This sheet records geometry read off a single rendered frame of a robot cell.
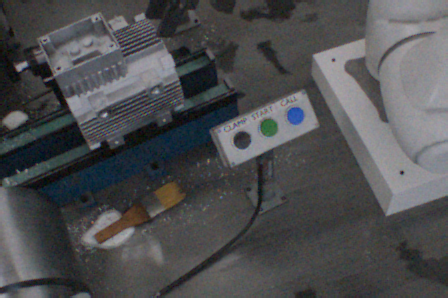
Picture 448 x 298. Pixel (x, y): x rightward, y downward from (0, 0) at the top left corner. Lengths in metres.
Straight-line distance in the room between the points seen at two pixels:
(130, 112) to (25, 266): 0.37
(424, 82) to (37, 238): 0.63
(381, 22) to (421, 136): 0.24
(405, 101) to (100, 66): 0.51
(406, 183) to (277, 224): 0.26
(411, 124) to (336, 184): 0.31
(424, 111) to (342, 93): 0.34
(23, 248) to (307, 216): 0.58
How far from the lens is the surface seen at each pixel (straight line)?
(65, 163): 1.17
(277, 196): 1.20
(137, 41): 1.07
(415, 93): 0.97
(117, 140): 1.11
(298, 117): 0.98
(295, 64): 1.41
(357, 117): 1.22
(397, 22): 1.08
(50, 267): 0.85
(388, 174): 1.14
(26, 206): 0.91
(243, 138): 0.95
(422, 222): 1.21
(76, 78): 1.03
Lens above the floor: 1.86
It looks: 57 degrees down
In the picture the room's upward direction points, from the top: 9 degrees counter-clockwise
